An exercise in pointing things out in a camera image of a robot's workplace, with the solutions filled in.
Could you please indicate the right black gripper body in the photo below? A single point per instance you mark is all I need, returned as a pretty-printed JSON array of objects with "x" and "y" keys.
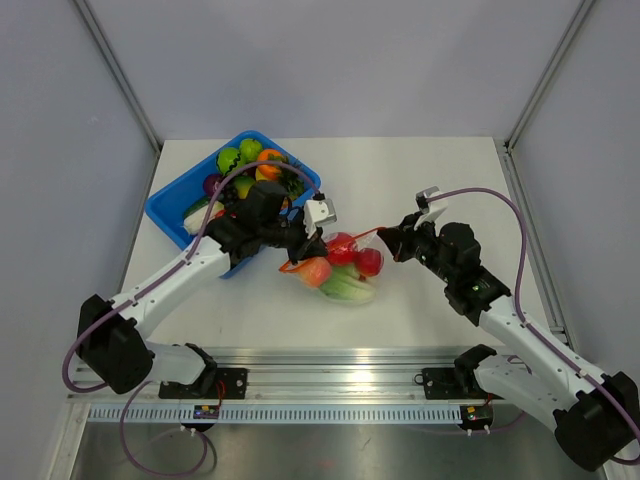
[{"x": 425, "y": 248}]

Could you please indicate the clear zip top bag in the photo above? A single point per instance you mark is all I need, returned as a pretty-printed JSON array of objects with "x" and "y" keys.
[{"x": 367, "y": 239}]

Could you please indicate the white scallion stalk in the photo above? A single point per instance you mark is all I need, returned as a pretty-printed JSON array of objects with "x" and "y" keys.
[{"x": 194, "y": 221}]

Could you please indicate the frame post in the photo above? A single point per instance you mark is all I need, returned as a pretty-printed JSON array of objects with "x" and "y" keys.
[
  {"x": 90, "y": 20},
  {"x": 550, "y": 71}
]

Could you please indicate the blue plastic basket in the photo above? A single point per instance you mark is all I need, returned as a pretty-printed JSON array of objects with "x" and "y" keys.
[{"x": 166, "y": 207}]

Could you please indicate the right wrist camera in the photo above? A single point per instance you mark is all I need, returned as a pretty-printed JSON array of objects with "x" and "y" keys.
[{"x": 431, "y": 205}]

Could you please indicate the green cucumber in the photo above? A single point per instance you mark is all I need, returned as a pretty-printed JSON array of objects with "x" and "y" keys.
[{"x": 198, "y": 204}]

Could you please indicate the purple onion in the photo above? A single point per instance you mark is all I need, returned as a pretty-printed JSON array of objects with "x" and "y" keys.
[{"x": 211, "y": 184}]

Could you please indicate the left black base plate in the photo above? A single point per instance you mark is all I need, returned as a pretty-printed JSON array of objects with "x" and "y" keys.
[{"x": 225, "y": 383}]

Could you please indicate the small pineapple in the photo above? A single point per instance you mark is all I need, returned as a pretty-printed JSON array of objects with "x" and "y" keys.
[{"x": 292, "y": 183}]

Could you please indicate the green lettuce head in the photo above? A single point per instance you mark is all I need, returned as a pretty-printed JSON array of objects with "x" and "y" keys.
[{"x": 346, "y": 286}]

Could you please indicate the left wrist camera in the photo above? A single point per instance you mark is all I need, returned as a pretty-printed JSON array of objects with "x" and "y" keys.
[{"x": 318, "y": 213}]

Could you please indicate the green yellow mango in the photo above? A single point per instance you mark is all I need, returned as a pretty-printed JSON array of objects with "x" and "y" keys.
[{"x": 243, "y": 184}]

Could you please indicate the white slotted cable duct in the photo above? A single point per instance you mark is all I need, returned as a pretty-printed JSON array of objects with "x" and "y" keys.
[{"x": 165, "y": 413}]

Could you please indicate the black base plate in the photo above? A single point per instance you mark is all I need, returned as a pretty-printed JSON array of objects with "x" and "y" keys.
[
  {"x": 225, "y": 383},
  {"x": 442, "y": 383}
]

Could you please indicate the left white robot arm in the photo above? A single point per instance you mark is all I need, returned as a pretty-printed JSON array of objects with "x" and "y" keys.
[{"x": 113, "y": 334}]

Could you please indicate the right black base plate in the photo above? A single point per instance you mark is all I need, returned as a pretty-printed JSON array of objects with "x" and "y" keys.
[{"x": 442, "y": 383}]

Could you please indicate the left frame post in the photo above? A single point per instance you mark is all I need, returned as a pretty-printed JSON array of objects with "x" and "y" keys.
[{"x": 90, "y": 20}]

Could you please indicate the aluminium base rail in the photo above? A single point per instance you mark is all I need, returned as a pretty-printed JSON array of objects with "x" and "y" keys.
[{"x": 326, "y": 376}]

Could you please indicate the large red tomato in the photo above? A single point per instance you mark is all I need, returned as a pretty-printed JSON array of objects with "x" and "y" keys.
[{"x": 369, "y": 262}]

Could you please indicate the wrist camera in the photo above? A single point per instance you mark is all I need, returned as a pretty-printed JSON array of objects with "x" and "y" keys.
[
  {"x": 318, "y": 213},
  {"x": 431, "y": 205}
]

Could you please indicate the peach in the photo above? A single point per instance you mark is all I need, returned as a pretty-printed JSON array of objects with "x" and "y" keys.
[{"x": 315, "y": 272}]

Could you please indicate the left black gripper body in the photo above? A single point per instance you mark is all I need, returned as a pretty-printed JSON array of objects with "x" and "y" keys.
[{"x": 283, "y": 233}]

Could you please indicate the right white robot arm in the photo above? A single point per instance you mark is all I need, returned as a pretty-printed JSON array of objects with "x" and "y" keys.
[{"x": 592, "y": 415}]

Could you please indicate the right frame post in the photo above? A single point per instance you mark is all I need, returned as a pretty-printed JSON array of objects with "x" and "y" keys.
[{"x": 550, "y": 71}]

